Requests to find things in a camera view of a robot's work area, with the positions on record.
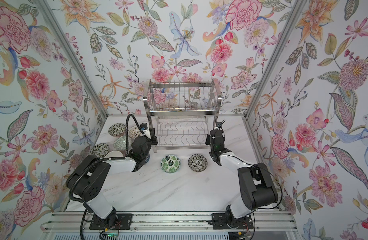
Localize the green leaf patterned bowl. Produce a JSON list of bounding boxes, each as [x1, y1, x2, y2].
[[161, 155, 181, 173]]

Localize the pink bowl dark floral inside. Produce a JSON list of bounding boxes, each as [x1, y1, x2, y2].
[[188, 154, 208, 172]]

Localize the stainless steel dish rack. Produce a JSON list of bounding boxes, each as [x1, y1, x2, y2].
[[143, 80, 223, 152]]

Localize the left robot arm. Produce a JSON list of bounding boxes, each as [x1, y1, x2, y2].
[[66, 128, 158, 222]]

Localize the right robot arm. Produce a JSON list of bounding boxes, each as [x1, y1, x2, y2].
[[205, 129, 278, 225]]

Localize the brown white patterned bowl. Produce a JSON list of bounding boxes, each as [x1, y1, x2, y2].
[[128, 126, 143, 139]]

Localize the green geometric patterned bowl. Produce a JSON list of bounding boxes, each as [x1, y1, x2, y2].
[[113, 136, 127, 151]]

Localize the dark floral patterned bowl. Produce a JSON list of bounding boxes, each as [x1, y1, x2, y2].
[[108, 123, 126, 138]]

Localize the black white floral bowl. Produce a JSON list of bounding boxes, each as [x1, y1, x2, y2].
[[91, 143, 110, 158]]

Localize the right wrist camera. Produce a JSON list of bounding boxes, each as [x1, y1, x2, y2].
[[215, 120, 226, 130]]

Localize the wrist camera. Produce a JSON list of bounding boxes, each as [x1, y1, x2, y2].
[[140, 123, 151, 139], [215, 120, 226, 130]]

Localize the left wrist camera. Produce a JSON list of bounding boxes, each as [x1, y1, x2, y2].
[[140, 123, 151, 139]]

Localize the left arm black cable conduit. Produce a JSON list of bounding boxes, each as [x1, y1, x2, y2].
[[68, 113, 149, 205]]

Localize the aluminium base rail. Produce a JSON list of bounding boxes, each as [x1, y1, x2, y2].
[[40, 211, 297, 233]]

